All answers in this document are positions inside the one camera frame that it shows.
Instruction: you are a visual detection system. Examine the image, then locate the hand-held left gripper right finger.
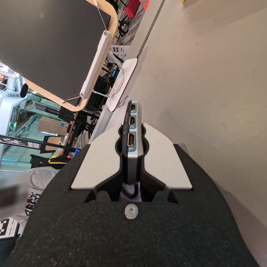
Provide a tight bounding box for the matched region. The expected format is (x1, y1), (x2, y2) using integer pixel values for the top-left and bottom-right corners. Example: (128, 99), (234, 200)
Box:
(141, 123), (193, 202)

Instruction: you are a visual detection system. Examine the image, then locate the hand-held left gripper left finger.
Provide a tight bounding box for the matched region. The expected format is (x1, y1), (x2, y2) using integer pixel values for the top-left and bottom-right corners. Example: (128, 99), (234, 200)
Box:
(71, 123), (124, 202)

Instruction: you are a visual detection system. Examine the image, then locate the black video switch box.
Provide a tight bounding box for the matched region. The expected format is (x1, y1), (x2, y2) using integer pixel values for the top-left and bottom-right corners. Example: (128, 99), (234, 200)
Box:
(121, 100), (145, 198)

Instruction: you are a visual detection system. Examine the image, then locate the black and yellow bag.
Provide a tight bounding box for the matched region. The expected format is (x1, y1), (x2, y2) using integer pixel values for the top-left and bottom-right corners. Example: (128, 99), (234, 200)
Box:
(30, 154), (73, 169)

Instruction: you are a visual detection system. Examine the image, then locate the small wooden board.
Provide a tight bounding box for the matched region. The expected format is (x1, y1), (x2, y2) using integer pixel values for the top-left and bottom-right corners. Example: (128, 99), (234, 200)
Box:
(41, 136), (63, 155)

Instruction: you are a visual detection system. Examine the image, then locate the cardboard box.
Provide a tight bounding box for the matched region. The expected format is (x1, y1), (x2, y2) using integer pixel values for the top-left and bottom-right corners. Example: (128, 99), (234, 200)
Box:
(38, 116), (69, 136)

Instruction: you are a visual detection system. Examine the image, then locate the black equipment case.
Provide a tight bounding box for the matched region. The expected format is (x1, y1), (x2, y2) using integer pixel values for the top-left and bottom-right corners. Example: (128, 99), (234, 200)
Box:
(88, 75), (110, 111)

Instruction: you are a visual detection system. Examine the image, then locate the printed paper sheet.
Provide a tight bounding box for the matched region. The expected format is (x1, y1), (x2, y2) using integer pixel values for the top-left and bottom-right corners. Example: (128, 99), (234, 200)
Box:
(107, 45), (130, 63)

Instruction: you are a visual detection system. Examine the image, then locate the wooden board with dark panel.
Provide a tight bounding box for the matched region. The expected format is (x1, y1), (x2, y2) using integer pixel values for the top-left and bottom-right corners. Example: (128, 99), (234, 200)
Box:
(0, 0), (118, 112)

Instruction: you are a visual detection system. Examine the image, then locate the red storage bin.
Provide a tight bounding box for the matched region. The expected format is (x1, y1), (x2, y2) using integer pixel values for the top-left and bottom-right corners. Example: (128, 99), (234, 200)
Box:
(125, 0), (142, 19)

